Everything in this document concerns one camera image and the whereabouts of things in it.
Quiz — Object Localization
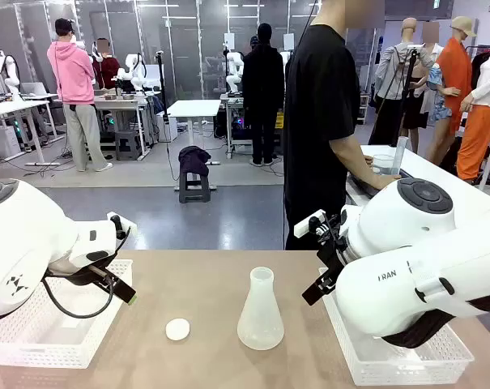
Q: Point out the black camera tripod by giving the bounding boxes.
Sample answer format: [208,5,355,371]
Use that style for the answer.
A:
[155,50,172,143]
[368,44,422,147]

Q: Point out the black plastic tray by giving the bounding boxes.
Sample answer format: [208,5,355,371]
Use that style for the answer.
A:
[345,168,415,199]

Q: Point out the grey laptop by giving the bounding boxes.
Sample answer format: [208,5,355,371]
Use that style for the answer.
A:
[20,82,48,98]

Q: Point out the mannequin in grey shirt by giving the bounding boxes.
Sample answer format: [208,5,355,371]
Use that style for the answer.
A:
[373,17,437,153]

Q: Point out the dark cloth bundle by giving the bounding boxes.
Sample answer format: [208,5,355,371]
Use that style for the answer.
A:
[177,145,212,178]

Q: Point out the long white desk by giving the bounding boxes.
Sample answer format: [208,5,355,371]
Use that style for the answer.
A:
[0,99,62,167]

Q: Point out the clear plastic measuring jug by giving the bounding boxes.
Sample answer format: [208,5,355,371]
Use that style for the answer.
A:
[373,153,396,176]

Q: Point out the person in black hoodie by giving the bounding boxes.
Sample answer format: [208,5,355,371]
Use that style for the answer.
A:
[241,23,285,166]

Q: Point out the mannequin in blue patterned dress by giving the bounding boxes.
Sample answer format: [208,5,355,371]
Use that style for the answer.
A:
[420,19,461,165]

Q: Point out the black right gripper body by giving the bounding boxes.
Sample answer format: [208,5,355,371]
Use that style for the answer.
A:
[315,214,351,284]

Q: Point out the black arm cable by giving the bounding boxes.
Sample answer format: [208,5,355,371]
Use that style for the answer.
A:
[380,297,490,350]
[41,226,132,320]

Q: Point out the person's right forearm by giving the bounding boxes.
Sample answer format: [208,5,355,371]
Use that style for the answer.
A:
[331,135,391,191]

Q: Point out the person's right hand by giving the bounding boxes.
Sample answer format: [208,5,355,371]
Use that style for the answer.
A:
[380,172,403,190]

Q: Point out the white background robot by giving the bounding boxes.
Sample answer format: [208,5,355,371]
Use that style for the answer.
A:
[0,50,22,101]
[115,52,149,92]
[224,50,245,95]

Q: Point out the grey step stool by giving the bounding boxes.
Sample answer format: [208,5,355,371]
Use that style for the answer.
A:
[114,130,143,162]

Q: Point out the grey plastic stool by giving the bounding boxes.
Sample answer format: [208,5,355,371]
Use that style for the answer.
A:
[178,172,212,204]

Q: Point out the white standing table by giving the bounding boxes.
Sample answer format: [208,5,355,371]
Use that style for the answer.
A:
[166,99,222,191]

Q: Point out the grey work desk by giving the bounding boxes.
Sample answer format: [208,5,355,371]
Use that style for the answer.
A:
[92,93,156,160]

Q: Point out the clear graduated cylinder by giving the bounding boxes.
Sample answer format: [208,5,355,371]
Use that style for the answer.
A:
[391,136,409,178]

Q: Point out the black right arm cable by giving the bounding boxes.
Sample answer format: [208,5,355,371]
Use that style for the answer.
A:
[380,297,490,350]

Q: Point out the mannequin in orange trousers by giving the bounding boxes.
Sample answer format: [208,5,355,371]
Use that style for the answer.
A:
[457,44,490,182]

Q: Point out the white round flask cap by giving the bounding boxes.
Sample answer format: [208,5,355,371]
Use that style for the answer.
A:
[165,318,191,340]

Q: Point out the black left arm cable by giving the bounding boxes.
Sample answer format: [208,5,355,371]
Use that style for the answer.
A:
[41,226,132,320]

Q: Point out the person in black t-shirt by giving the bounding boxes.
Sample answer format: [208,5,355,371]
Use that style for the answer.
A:
[283,0,387,251]

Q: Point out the translucent plastic conical flask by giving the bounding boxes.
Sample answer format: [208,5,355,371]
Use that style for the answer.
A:
[236,266,285,351]

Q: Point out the white computer tower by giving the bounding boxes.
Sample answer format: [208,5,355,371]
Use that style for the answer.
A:
[156,111,179,143]

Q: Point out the person in pink hoodie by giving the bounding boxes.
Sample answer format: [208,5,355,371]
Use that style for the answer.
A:
[46,18,114,173]

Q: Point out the white perforated plastic basket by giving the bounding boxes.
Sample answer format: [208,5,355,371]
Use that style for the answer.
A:
[318,267,475,387]
[0,259,134,370]

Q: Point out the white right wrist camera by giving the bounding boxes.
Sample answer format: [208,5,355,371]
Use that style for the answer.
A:
[293,209,326,239]

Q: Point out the mannequin in orange robe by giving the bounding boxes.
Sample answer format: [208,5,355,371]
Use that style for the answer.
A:
[434,15,479,135]

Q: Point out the person in dark red top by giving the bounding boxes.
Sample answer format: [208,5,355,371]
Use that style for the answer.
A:
[91,38,122,91]

